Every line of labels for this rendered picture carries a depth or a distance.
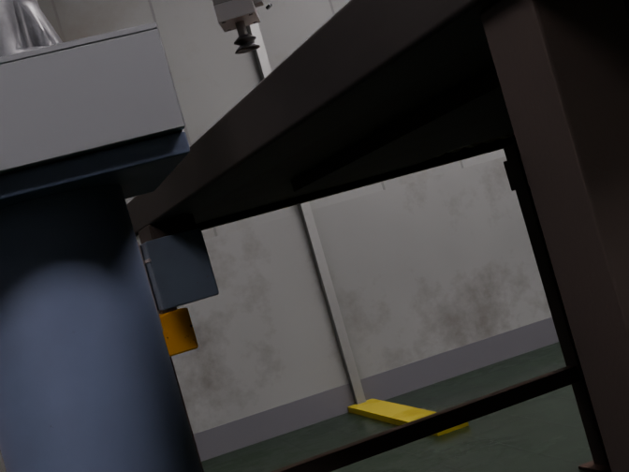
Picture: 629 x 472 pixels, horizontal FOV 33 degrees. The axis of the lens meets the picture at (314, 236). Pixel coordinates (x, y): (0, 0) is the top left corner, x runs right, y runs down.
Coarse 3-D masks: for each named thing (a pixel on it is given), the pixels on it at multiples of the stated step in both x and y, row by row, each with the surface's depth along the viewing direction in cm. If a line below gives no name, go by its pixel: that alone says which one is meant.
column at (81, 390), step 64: (0, 192) 85; (64, 192) 92; (128, 192) 108; (0, 256) 90; (64, 256) 91; (128, 256) 96; (0, 320) 91; (64, 320) 91; (128, 320) 94; (0, 384) 92; (64, 384) 90; (128, 384) 92; (0, 448) 95; (64, 448) 90; (128, 448) 91; (192, 448) 98
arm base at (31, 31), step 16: (0, 0) 95; (16, 0) 96; (32, 0) 98; (0, 16) 94; (16, 16) 95; (32, 16) 96; (0, 32) 93; (16, 32) 94; (32, 32) 96; (48, 32) 97; (0, 48) 92; (16, 48) 93; (32, 48) 94
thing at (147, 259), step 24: (192, 216) 181; (144, 240) 186; (168, 240) 179; (192, 240) 180; (144, 264) 182; (168, 264) 178; (192, 264) 180; (168, 288) 178; (192, 288) 179; (216, 288) 181
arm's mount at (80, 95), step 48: (48, 48) 86; (96, 48) 87; (144, 48) 88; (0, 96) 84; (48, 96) 85; (96, 96) 86; (144, 96) 87; (0, 144) 84; (48, 144) 85; (96, 144) 86
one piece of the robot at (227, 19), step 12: (216, 0) 172; (228, 0) 172; (240, 0) 172; (252, 0) 173; (216, 12) 172; (228, 12) 172; (240, 12) 172; (252, 12) 172; (228, 24) 176; (240, 24) 175; (240, 36) 176
